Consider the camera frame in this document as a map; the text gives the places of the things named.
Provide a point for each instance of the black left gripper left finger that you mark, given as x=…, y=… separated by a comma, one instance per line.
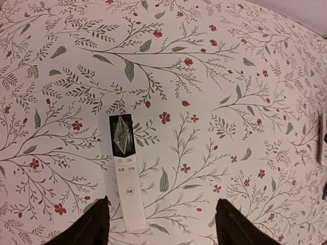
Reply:
x=91, y=228

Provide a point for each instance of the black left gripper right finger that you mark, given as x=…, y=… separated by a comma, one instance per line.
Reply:
x=234, y=228

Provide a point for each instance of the small white remote control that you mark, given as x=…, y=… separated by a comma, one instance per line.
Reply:
x=322, y=143

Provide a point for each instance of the floral patterned table mat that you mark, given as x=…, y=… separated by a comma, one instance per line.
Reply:
x=225, y=99

